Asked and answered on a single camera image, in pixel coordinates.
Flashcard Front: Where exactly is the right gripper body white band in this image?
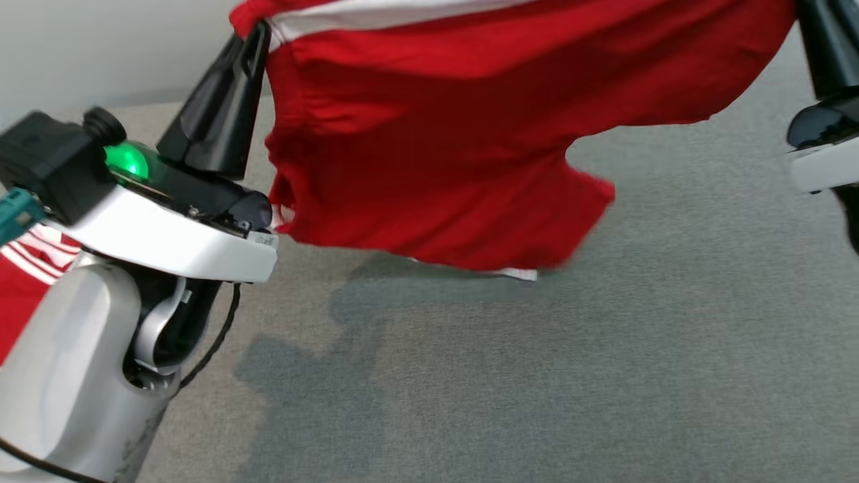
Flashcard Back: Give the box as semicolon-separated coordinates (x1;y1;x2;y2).
787;91;859;195

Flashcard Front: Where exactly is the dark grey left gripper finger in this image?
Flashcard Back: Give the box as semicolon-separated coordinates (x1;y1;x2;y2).
158;34;250;176
221;20;272;180

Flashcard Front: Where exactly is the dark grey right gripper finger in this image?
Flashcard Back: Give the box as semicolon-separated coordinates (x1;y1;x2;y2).
797;0;848;100
836;0;859;95

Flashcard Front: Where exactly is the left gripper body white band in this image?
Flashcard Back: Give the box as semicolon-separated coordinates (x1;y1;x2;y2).
47;141;279;283

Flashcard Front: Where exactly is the red and white lettered jersey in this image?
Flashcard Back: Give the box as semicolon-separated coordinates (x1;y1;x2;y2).
0;225;83;366

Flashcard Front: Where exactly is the red jersey with white trim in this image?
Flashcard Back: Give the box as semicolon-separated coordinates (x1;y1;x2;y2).
230;0;799;282

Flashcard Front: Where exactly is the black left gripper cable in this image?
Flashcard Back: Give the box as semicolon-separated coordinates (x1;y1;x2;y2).
176;282;242;391

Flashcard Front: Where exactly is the teal left camera connector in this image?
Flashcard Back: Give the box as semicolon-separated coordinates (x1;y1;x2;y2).
0;188;46;246

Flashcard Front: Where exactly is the black left camera cable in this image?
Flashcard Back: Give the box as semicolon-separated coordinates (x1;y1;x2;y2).
0;437;105;483

